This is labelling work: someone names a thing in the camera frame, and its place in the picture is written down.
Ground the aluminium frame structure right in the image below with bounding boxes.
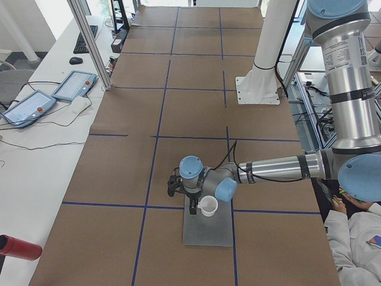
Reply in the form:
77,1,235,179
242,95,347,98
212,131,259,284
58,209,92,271
279,17,336,151

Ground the blue teach pendant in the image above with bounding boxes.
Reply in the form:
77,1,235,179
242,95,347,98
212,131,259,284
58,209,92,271
2,90,56,128
52,70,97,101

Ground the white plastic cup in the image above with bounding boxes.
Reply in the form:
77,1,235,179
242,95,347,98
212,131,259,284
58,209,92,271
198,195,218,217

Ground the silver closed laptop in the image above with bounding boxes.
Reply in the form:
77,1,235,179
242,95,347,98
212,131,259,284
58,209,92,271
183,198,233,247

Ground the red cylinder bottle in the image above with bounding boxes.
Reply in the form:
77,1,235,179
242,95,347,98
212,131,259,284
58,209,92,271
1,235,42,261

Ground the black box on table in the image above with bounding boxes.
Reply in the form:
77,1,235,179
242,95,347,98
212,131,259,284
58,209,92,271
111,29,128,54

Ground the black keyboard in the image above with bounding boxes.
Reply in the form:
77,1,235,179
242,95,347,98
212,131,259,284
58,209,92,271
73,24,99,55

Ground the blue teach pendant far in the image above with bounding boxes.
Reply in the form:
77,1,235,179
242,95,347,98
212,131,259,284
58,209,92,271
52,70,97,101

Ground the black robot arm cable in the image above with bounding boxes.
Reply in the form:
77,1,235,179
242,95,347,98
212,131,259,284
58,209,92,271
208,139,307,182

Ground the green handheld tool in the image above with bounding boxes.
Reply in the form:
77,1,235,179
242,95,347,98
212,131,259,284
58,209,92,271
339,188,364,203

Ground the white folded cloth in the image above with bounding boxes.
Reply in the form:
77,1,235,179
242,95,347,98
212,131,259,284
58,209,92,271
70,96,91,114

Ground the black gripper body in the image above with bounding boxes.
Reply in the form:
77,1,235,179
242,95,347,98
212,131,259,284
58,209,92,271
186,191,202,206

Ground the grey aluminium frame post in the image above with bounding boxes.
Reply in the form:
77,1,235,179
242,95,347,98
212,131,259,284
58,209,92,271
67,0,111,91

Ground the black computer mouse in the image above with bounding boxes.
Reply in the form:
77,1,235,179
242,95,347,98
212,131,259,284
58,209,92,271
69,57,83,65

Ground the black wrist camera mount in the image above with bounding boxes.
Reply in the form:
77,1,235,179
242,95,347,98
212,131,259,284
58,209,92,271
167,167,186,197

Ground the brown paper table cover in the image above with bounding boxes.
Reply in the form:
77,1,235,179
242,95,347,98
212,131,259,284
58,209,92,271
30,7,339,285

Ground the blue teach pendant near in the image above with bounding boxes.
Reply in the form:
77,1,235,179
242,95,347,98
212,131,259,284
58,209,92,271
2,90,56,128

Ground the person's hand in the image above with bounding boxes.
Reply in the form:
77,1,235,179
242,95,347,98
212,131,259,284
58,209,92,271
331,196,347,215

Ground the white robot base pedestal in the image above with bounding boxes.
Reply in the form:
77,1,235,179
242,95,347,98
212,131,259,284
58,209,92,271
236,0,298,105

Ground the person in white jacket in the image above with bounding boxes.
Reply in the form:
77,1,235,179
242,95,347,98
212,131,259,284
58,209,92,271
324,198,380,285

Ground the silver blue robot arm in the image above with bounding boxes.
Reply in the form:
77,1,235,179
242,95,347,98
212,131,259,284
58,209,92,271
167,1,380,214

